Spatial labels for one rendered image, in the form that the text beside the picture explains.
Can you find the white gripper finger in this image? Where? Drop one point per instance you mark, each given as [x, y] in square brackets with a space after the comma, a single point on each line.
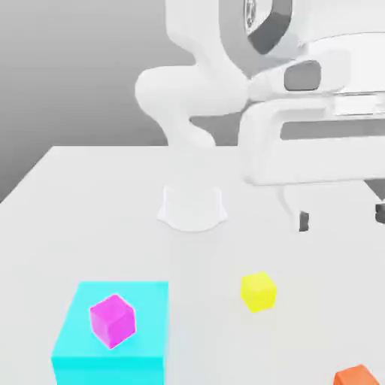
[303, 222]
[380, 213]

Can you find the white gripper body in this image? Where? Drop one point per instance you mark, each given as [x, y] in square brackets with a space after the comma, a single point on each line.
[264, 159]

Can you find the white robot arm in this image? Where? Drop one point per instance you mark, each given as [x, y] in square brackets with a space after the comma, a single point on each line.
[192, 90]

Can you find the small yellow cube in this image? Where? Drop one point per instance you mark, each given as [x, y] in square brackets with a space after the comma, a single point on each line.
[258, 291]

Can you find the small orange cube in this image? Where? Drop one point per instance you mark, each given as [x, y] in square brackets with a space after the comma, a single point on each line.
[356, 377]

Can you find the small magenta cube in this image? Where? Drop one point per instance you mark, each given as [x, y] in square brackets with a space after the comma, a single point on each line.
[112, 321]

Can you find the large cyan box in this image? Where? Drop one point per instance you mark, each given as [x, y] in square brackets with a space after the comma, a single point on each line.
[144, 331]

